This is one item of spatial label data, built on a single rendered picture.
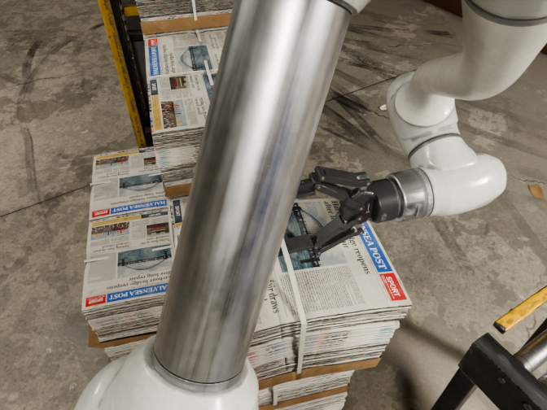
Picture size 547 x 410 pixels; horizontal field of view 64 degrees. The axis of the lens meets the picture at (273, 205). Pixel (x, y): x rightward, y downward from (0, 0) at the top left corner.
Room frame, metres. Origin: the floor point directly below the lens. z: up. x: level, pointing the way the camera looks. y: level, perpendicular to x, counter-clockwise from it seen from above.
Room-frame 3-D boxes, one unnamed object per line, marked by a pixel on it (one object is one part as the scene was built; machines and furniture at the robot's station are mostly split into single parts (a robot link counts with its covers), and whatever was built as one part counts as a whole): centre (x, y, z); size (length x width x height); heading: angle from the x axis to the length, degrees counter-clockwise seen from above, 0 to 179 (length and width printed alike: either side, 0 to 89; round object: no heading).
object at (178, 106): (1.10, 0.17, 0.95); 0.38 x 0.29 x 0.23; 104
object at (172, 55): (1.38, 0.23, 0.95); 0.38 x 0.29 x 0.23; 103
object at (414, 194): (0.57, -0.23, 1.18); 0.09 x 0.06 x 0.09; 14
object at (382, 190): (0.55, -0.16, 1.18); 0.09 x 0.07 x 0.08; 104
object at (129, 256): (1.08, 0.51, 0.30); 0.76 x 0.30 x 0.60; 14
